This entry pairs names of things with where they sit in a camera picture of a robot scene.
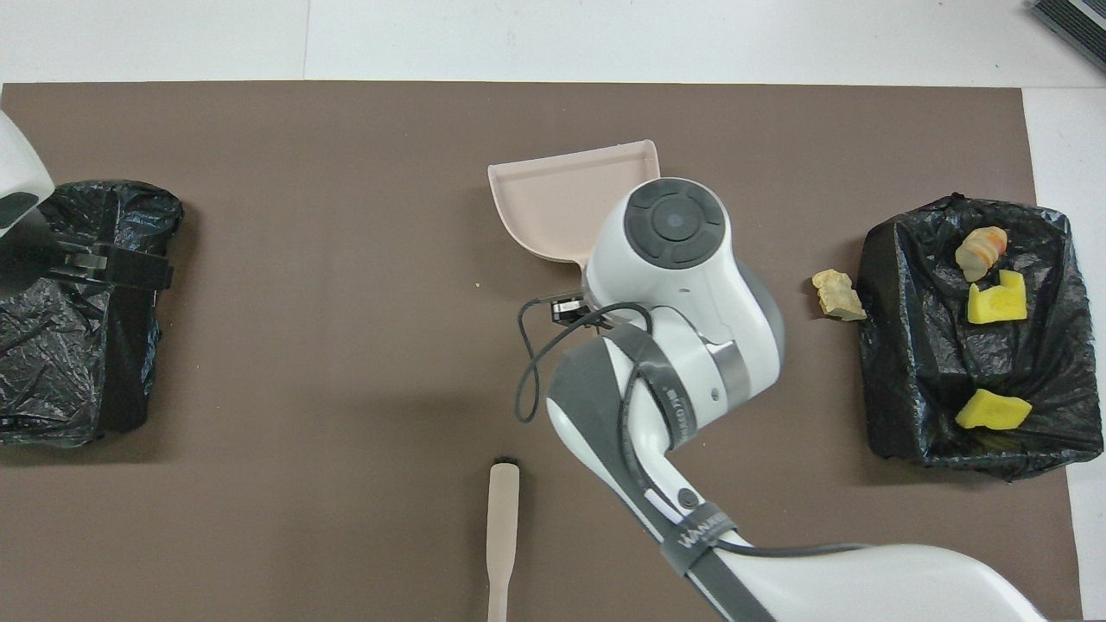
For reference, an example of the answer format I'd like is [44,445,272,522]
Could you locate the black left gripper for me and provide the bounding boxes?
[24,225,175,291]

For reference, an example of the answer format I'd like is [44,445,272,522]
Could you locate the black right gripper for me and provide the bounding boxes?
[549,292,606,327]

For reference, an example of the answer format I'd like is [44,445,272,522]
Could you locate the beige plastic dustpan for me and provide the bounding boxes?
[486,139,662,265]

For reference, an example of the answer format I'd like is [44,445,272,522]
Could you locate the beige brush with black bristles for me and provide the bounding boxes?
[486,456,522,622]

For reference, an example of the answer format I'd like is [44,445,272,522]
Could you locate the yellowish bread chunk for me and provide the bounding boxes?
[811,269,868,322]

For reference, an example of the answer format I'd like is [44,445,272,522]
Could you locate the pale striped croissant piece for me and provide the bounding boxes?
[954,226,1009,283]

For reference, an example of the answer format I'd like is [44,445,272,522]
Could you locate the yellow sponge with green pad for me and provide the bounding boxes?
[966,270,1029,326]

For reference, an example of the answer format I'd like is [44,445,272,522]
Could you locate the plain yellow sponge piece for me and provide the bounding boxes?
[955,388,1033,431]

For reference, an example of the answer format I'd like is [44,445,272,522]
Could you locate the bin lined with black bag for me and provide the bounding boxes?
[860,192,1105,483]
[0,180,185,448]

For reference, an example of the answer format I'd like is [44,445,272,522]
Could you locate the brown table mat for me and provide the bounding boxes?
[0,82,1085,622]

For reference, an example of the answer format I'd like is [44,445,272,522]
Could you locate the grey ribbed panel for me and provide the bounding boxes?
[1031,0,1106,75]

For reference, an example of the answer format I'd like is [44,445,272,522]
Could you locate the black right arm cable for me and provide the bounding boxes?
[515,298,874,555]

